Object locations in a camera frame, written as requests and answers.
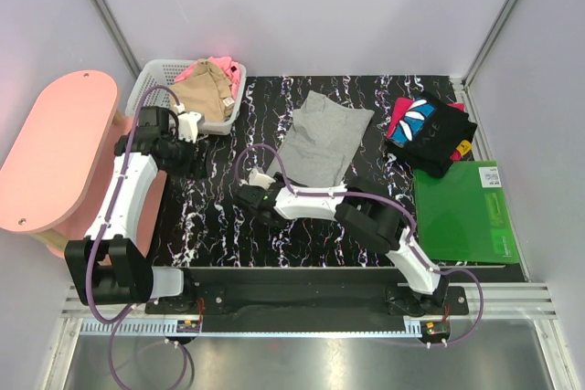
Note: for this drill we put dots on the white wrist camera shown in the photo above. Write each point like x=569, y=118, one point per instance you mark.
x=188, y=125
x=258, y=178

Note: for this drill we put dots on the right aluminium frame post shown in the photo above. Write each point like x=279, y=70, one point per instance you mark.
x=498, y=26

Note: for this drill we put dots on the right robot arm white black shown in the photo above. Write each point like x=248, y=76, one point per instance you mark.
x=376, y=222

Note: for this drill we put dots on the left aluminium frame post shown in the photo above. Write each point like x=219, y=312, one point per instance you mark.
x=119, y=39

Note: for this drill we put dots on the black printed folded t shirt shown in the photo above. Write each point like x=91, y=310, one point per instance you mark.
x=428, y=134

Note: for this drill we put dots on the pink oval tiered shelf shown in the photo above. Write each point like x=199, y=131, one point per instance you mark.
x=56, y=175

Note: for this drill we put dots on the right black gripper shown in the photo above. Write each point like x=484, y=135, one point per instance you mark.
x=276, y=182

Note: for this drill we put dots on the beige t shirt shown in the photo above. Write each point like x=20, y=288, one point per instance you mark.
x=207, y=91

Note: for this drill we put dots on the aluminium front rail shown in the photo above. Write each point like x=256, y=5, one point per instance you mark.
x=497, y=301

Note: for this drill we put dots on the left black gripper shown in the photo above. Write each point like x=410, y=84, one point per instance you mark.
x=196, y=167

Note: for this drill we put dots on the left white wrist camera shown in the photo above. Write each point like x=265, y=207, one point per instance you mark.
x=188, y=125

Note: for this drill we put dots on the pink t shirt in basket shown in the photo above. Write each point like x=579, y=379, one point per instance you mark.
x=230, y=68

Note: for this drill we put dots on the grey t shirt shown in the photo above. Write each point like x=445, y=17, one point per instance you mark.
x=322, y=141

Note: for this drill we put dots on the green folding board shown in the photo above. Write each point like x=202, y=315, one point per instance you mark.
x=463, y=216

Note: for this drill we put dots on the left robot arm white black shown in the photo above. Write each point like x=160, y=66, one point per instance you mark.
x=106, y=265

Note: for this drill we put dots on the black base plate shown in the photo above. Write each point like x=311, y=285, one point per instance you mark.
x=307, y=300

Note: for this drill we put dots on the aluminium frame post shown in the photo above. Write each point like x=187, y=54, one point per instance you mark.
x=498, y=26
x=119, y=39

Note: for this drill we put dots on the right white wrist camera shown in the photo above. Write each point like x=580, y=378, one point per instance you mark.
x=258, y=178

